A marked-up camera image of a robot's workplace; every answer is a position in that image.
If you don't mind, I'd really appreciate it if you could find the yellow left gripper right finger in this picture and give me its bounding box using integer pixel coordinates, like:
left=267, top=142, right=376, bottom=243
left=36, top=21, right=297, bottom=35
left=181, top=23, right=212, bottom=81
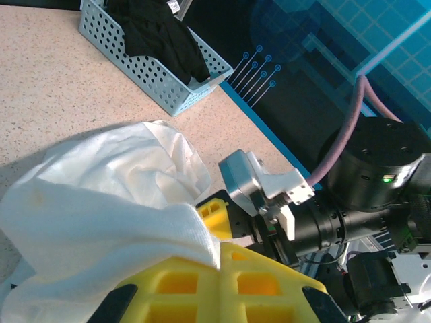
left=218, top=242, right=350, bottom=323

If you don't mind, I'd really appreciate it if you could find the white t-shirt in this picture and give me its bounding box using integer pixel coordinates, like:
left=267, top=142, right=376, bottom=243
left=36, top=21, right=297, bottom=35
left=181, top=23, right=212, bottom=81
left=0, top=120, right=222, bottom=323

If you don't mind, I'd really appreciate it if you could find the light blue perforated basket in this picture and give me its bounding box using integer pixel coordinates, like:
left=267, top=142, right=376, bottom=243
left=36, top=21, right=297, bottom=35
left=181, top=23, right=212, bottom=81
left=78, top=0, right=234, bottom=118

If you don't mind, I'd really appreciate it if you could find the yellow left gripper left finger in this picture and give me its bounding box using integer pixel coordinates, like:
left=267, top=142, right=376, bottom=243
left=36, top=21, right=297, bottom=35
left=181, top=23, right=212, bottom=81
left=88, top=256, right=222, bottom=323

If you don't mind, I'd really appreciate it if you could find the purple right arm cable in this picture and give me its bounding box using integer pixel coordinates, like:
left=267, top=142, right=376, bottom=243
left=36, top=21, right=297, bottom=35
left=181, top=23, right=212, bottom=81
left=308, top=75, right=405, bottom=186

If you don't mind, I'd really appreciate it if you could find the black garment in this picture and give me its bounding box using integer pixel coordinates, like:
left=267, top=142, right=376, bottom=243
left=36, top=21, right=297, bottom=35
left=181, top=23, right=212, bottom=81
left=106, top=0, right=212, bottom=85

